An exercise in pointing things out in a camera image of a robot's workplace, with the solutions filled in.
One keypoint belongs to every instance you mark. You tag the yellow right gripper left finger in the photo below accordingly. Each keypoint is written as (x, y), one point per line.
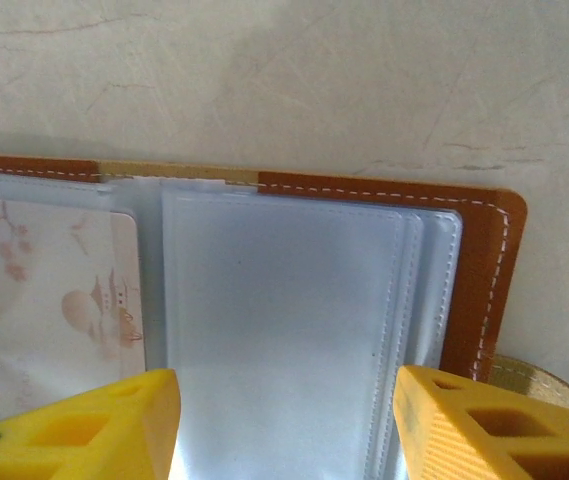
(64, 440)

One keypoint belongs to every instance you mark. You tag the pink blossom print card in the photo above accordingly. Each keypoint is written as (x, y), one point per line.
(64, 275)

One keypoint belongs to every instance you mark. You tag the brown leather card holder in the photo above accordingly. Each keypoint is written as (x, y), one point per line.
(284, 300)

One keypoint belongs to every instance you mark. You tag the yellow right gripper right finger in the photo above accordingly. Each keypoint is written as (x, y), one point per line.
(464, 430)

